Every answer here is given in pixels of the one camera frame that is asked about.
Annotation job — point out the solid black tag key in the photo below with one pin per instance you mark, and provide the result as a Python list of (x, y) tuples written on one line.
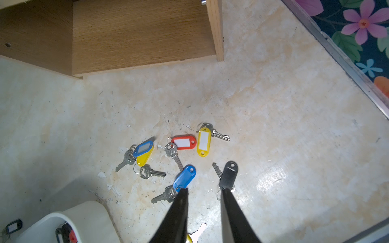
[(227, 177)]

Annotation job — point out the wooden shelf unit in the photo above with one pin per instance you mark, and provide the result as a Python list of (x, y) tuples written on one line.
[(81, 38)]

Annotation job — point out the white plastic storage box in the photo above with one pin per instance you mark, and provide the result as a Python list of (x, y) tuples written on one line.
[(90, 221)]

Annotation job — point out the blue tag key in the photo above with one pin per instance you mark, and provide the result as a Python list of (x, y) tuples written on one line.
[(181, 182)]

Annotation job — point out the yellow tag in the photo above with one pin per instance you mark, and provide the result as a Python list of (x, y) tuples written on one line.
[(205, 133)]

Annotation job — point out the aluminium front rail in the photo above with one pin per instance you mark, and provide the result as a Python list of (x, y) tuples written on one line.
[(378, 233)]

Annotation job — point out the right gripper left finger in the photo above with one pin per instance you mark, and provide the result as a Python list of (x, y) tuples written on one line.
[(173, 228)]

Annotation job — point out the pile of tagged keys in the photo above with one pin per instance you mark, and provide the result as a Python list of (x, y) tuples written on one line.
[(65, 234)]

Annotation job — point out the yellow frame tag key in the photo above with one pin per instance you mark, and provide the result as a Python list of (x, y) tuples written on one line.
[(189, 239)]

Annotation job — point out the red white tag key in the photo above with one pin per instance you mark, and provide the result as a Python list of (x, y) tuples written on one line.
[(182, 142)]

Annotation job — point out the blue white label tag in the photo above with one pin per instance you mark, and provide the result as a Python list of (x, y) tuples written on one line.
[(129, 158)]

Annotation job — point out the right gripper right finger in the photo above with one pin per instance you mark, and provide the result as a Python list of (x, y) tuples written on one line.
[(235, 227)]

